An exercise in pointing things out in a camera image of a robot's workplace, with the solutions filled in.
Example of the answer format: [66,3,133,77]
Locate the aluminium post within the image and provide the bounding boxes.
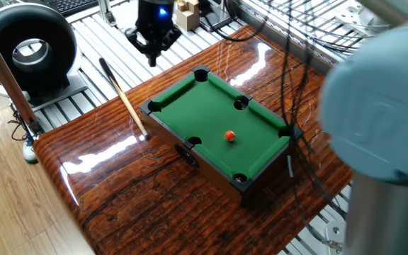
[96,0,118,28]

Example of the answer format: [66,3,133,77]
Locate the wooden blocks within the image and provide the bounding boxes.
[174,0,200,32]

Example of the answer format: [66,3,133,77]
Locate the black keyboard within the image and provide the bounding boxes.
[42,0,99,17]

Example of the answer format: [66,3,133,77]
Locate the metal corner bracket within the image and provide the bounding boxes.
[324,220,346,253]

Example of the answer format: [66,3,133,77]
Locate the thick black cable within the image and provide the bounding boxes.
[280,0,346,249]
[290,21,349,220]

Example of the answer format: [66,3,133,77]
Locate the black flat device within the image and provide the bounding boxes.
[198,0,242,32]

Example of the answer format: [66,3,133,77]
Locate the silver perforated plate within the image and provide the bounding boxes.
[334,1,391,36]

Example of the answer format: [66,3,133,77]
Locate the wooden pool cue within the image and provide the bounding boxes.
[98,57,150,141]

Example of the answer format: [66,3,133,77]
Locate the brown pole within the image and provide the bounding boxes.
[0,16,45,136]

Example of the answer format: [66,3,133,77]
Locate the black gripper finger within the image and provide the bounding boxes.
[125,27,154,67]
[152,28,183,67]

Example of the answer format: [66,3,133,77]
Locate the white fan base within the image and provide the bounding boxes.
[0,49,89,113]

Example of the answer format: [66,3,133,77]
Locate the white and green object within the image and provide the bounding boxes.
[22,138,39,164]

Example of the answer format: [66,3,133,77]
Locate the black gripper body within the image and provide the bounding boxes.
[135,0,175,35]

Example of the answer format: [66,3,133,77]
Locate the mini pool table, green felt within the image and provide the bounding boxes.
[138,64,304,206]

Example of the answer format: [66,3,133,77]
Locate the wire mesh grid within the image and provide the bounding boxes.
[241,0,391,60]

